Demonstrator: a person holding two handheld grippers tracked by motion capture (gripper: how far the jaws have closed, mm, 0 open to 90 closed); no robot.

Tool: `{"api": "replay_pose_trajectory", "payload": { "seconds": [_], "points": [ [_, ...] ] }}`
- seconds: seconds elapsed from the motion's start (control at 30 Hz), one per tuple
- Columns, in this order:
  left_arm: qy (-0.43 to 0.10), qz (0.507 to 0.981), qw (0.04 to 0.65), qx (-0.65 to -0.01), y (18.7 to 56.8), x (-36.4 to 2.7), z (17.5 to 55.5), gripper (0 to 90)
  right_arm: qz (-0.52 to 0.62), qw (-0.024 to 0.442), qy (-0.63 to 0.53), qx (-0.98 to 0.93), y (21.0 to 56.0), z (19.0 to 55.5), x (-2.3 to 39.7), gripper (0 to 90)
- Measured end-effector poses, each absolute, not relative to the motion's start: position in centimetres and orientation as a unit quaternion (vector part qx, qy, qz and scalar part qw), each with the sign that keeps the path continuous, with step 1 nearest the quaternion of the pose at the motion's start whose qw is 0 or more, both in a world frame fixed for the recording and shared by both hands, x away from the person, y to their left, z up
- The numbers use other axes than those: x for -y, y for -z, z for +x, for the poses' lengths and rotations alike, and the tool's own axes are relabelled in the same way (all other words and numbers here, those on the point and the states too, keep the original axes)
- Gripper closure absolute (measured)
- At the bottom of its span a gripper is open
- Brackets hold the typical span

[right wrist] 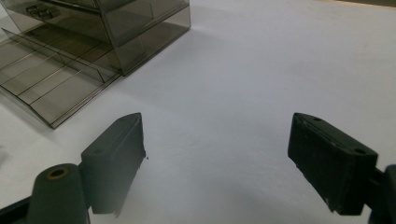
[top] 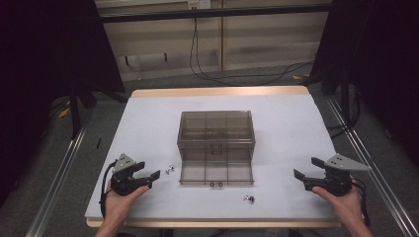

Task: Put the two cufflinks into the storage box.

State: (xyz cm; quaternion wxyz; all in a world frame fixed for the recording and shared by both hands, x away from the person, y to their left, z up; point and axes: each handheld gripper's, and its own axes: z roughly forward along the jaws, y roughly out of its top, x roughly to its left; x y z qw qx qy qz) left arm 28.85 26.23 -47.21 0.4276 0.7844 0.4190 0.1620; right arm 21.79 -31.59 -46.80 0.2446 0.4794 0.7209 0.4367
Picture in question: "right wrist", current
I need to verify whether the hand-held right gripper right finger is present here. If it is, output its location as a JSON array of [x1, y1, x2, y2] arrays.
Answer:
[[287, 112, 379, 217]]

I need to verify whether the smoky clear plastic drawer cabinet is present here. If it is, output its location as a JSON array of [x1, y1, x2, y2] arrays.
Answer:
[[0, 0, 191, 77]]

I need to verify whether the wooden table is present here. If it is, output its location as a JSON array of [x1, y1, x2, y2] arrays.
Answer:
[[317, 0, 396, 9]]

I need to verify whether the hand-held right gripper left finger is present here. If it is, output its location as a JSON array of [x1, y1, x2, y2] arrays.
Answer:
[[80, 112, 147, 217]]

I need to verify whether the white table cover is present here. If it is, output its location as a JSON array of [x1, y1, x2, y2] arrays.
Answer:
[[0, 0, 396, 224]]

